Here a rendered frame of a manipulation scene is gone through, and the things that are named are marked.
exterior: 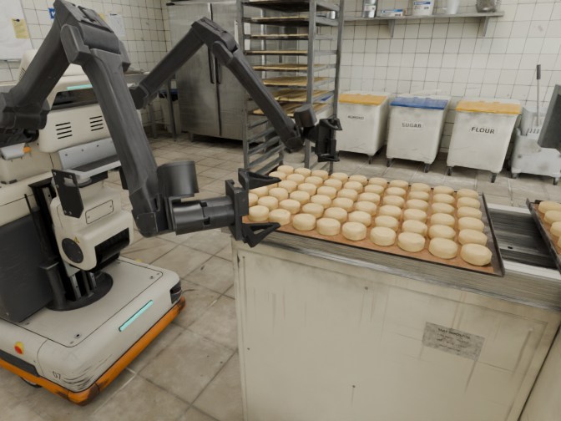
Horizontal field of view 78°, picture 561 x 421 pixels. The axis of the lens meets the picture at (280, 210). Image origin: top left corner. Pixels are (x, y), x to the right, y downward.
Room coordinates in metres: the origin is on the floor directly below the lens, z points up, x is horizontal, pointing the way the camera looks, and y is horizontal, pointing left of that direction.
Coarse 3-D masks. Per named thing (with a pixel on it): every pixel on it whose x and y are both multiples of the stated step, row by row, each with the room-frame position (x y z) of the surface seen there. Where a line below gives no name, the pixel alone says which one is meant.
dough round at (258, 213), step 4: (252, 208) 0.74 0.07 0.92; (256, 208) 0.74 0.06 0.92; (260, 208) 0.74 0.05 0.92; (264, 208) 0.74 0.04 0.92; (252, 212) 0.72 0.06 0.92; (256, 212) 0.72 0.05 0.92; (260, 212) 0.72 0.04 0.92; (264, 212) 0.72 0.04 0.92; (268, 212) 0.73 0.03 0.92; (248, 216) 0.72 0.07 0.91; (252, 216) 0.71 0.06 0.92; (256, 216) 0.71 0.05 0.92; (260, 216) 0.71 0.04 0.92; (264, 216) 0.72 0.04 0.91; (268, 216) 0.73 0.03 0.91; (252, 220) 0.71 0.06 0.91; (256, 220) 0.71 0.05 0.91; (260, 220) 0.71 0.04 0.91; (264, 220) 0.71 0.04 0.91
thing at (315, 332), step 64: (256, 256) 0.73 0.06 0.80; (320, 256) 0.66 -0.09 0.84; (256, 320) 0.73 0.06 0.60; (320, 320) 0.66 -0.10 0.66; (384, 320) 0.60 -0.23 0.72; (448, 320) 0.55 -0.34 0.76; (512, 320) 0.51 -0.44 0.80; (256, 384) 0.73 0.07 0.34; (320, 384) 0.65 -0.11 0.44; (384, 384) 0.59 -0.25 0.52; (448, 384) 0.54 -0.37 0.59; (512, 384) 0.49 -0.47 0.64
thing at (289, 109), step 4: (280, 104) 2.67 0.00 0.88; (284, 104) 2.64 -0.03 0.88; (288, 104) 2.65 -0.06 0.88; (292, 104) 2.64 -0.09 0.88; (296, 104) 2.66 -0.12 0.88; (300, 104) 2.71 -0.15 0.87; (312, 104) 2.64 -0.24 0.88; (316, 104) 2.67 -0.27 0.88; (320, 104) 2.65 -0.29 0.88; (324, 104) 2.64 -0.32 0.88; (284, 108) 2.49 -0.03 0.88; (288, 108) 2.50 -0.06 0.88; (292, 108) 2.50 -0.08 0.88; (296, 108) 2.49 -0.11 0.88; (316, 108) 2.49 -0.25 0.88; (320, 108) 2.54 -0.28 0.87; (256, 112) 2.34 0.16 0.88; (260, 112) 2.37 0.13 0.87; (288, 112) 2.33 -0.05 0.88; (292, 112) 2.32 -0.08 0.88
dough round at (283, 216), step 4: (272, 212) 0.72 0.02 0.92; (276, 212) 0.72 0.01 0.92; (280, 212) 0.72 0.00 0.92; (284, 212) 0.72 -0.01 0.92; (288, 212) 0.72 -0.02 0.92; (272, 216) 0.70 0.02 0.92; (276, 216) 0.70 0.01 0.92; (280, 216) 0.70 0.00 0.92; (284, 216) 0.70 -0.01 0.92; (288, 216) 0.70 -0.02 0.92; (272, 220) 0.70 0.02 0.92; (276, 220) 0.69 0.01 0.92; (280, 220) 0.69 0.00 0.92; (284, 220) 0.69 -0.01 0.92; (288, 220) 0.70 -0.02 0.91; (280, 224) 0.69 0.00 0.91; (284, 224) 0.69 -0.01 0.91
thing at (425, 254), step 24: (336, 192) 0.89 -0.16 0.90; (384, 192) 0.89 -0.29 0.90; (408, 192) 0.89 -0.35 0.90; (432, 192) 0.89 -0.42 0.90; (456, 192) 0.89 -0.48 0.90; (456, 216) 0.74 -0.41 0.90; (336, 240) 0.63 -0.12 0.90; (360, 240) 0.63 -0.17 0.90; (456, 240) 0.63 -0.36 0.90; (456, 264) 0.54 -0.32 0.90
